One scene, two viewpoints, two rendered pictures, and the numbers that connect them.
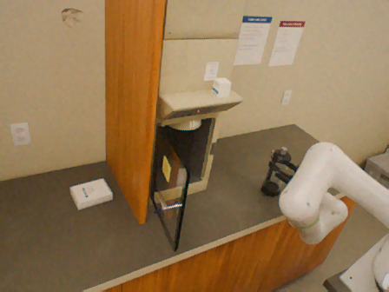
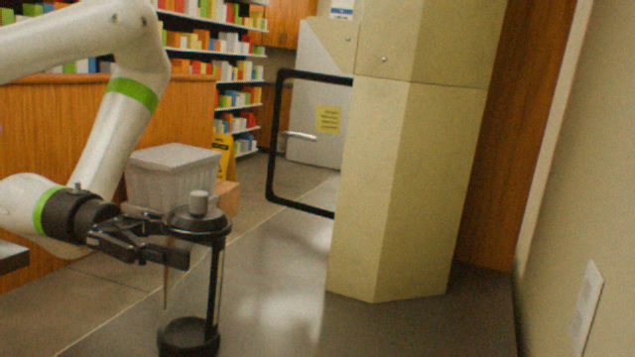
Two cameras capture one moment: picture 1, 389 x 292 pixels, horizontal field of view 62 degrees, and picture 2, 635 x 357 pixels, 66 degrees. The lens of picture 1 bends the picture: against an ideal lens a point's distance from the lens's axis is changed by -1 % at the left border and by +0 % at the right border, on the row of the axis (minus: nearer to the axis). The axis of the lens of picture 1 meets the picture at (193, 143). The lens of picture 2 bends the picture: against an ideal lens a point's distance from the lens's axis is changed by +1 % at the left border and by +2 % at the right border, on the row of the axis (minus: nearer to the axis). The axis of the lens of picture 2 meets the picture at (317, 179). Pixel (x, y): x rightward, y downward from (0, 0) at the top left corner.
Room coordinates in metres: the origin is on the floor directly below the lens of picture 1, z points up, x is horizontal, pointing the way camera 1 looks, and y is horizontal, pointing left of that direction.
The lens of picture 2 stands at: (2.02, -0.73, 1.44)
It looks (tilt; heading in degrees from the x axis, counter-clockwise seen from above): 15 degrees down; 143
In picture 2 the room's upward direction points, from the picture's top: 7 degrees clockwise
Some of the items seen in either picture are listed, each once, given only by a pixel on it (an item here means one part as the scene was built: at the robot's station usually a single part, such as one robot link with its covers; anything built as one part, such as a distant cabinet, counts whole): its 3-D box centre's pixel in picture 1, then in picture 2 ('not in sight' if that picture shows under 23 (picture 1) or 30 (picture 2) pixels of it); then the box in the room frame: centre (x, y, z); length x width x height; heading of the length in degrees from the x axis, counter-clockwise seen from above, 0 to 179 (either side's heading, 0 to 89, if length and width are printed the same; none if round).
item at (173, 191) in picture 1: (167, 189); (317, 146); (0.95, 0.07, 1.19); 0.30 x 0.01 x 0.40; 28
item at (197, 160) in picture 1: (173, 141); not in sight; (1.29, 0.10, 1.19); 0.26 x 0.24 x 0.35; 125
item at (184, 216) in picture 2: (282, 154); (197, 212); (1.36, -0.44, 1.18); 0.09 x 0.09 x 0.07
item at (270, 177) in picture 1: (276, 172); (192, 282); (1.35, -0.44, 1.06); 0.11 x 0.11 x 0.21
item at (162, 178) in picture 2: not in sight; (174, 176); (-1.13, 0.43, 0.49); 0.60 x 0.42 x 0.33; 125
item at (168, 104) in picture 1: (201, 108); (351, 49); (1.14, 0.00, 1.46); 0.32 x 0.11 x 0.10; 125
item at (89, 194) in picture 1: (91, 193); not in sight; (1.09, 0.43, 0.96); 0.16 x 0.12 x 0.04; 129
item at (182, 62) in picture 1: (175, 116); (421, 120); (1.29, 0.10, 1.33); 0.32 x 0.25 x 0.77; 125
